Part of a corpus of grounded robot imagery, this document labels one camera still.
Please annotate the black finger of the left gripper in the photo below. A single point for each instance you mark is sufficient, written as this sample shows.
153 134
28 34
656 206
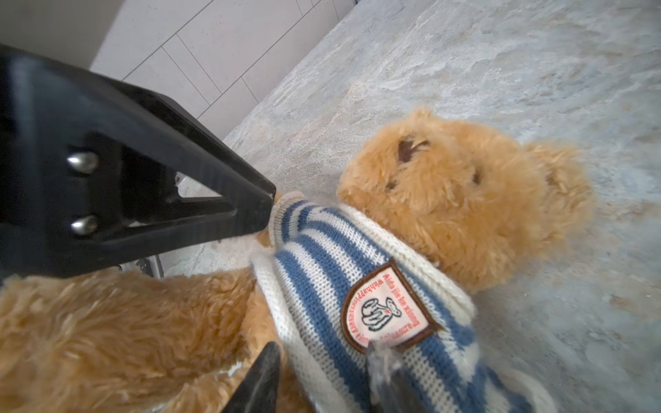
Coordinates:
97 172

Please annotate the blue white striped knit sweater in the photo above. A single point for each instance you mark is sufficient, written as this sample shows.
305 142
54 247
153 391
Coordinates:
337 281

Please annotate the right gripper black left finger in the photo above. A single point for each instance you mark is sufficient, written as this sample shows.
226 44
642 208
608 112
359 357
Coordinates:
258 391

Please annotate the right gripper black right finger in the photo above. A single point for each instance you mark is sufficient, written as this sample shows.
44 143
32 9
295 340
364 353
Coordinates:
390 385

